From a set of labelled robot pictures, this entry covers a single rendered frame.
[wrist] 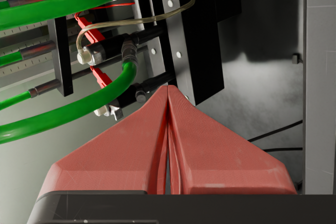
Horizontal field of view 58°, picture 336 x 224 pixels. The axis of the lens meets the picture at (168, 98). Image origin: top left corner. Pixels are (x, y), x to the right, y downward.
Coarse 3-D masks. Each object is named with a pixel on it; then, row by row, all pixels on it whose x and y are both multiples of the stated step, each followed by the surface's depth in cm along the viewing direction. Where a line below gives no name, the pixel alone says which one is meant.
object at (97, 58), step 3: (93, 51) 40; (96, 51) 40; (93, 54) 39; (96, 54) 39; (99, 54) 39; (93, 57) 39; (96, 57) 39; (99, 57) 39; (93, 60) 39; (96, 60) 39; (99, 60) 39; (102, 60) 40; (96, 63) 39
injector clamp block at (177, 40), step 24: (168, 0) 45; (216, 0) 49; (240, 0) 54; (168, 24) 48; (192, 24) 47; (216, 24) 50; (168, 48) 53; (192, 48) 48; (216, 48) 52; (192, 72) 49; (216, 72) 53; (192, 96) 50
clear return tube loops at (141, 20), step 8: (192, 0) 37; (176, 8) 36; (184, 8) 37; (152, 16) 35; (160, 16) 35; (168, 16) 35; (96, 24) 38; (104, 24) 37; (112, 24) 37; (120, 24) 36; (128, 24) 36; (80, 32) 40; (80, 40) 40; (80, 48) 40
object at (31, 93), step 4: (32, 88) 57; (24, 92) 56; (28, 92) 56; (32, 92) 56; (12, 96) 55; (16, 96) 55; (20, 96) 55; (24, 96) 56; (28, 96) 56; (32, 96) 56; (4, 100) 54; (8, 100) 54; (12, 100) 54; (16, 100) 55; (20, 100) 55; (0, 104) 53; (4, 104) 53; (8, 104) 54; (12, 104) 55; (0, 108) 53
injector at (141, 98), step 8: (168, 72) 51; (144, 80) 49; (152, 80) 49; (160, 80) 50; (168, 80) 51; (128, 88) 46; (136, 88) 47; (144, 88) 48; (152, 88) 49; (120, 96) 45; (128, 96) 46; (136, 96) 45; (144, 96) 45; (112, 104) 44; (120, 104) 45; (128, 104) 46
